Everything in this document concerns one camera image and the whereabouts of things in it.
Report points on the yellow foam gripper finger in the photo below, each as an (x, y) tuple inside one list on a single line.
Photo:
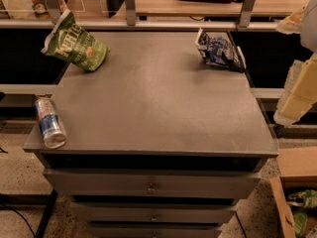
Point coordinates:
[(292, 23), (299, 94)]

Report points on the blue chip bag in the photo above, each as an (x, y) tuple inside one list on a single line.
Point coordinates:
[(218, 51)]

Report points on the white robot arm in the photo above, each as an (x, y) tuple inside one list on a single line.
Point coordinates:
[(308, 32)]

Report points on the green snack bag in box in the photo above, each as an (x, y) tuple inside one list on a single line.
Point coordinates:
[(303, 206)]

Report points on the green jalapeno chip bag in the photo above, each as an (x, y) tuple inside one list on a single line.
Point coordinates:
[(70, 42)]

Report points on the cardboard box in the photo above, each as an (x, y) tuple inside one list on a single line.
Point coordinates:
[(298, 171)]

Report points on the grey drawer cabinet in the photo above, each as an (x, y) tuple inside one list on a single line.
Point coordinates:
[(159, 144)]

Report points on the blue silver drink can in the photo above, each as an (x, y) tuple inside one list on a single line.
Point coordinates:
[(51, 127)]

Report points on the metal railing frame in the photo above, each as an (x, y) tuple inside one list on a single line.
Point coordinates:
[(146, 14)]

